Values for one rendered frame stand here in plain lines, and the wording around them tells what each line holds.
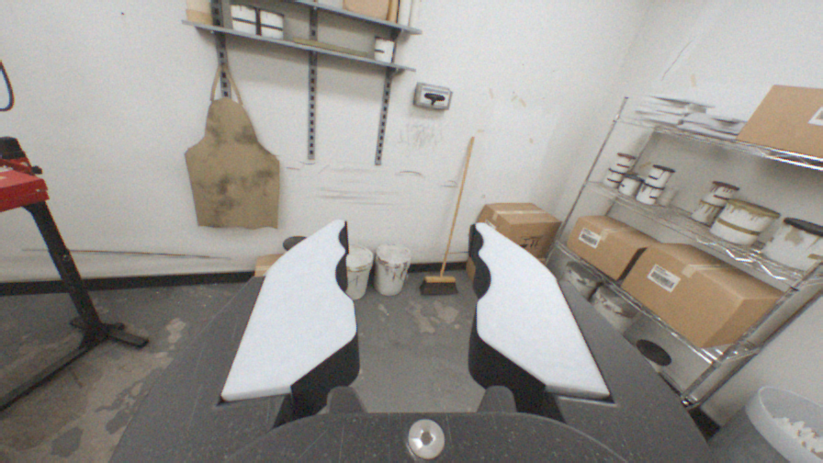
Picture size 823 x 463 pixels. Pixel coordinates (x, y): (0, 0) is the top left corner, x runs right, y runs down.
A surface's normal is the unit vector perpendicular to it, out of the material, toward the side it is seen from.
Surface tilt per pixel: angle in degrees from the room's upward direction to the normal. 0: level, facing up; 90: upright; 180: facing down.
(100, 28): 90
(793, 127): 90
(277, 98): 90
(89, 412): 0
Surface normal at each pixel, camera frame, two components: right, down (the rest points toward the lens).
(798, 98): -0.91, 0.00
